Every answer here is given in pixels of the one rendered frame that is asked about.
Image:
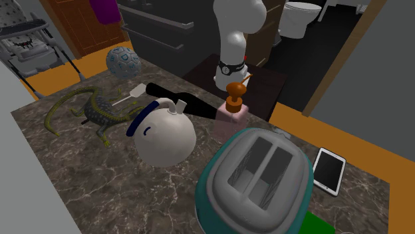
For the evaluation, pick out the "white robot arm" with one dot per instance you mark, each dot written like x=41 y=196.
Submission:
x=238 y=19

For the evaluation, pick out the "black bottle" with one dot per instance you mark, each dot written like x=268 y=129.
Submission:
x=194 y=103

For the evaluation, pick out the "pink soap dispenser brown pump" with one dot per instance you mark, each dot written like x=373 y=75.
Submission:
x=231 y=120

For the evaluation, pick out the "white round kettle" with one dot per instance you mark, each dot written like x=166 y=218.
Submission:
x=165 y=139

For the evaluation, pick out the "dark robot stand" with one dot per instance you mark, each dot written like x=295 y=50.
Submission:
x=266 y=89

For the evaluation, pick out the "white spatula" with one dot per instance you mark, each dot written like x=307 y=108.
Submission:
x=137 y=90

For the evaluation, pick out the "teal and grey toaster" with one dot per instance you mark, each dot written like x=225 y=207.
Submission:
x=256 y=181

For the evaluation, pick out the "dark cabinet with drawers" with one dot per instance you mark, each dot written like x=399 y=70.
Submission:
x=162 y=35

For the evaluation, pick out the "grey patterned ball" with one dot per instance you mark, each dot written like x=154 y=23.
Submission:
x=123 y=63

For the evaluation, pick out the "green and blue lizard figure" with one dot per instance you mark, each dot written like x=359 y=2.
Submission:
x=97 y=111

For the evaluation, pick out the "white tablet black screen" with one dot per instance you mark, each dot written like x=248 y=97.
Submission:
x=329 y=171

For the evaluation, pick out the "white toilet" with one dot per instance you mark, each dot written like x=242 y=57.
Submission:
x=298 y=18

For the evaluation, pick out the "purple towel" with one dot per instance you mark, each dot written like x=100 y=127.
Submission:
x=105 y=11

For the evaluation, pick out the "brown wooden door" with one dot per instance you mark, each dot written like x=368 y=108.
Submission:
x=84 y=29

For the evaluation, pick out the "green flat box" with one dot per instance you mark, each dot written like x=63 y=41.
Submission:
x=316 y=223

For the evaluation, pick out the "grey baby high chair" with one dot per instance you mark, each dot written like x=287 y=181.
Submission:
x=26 y=42

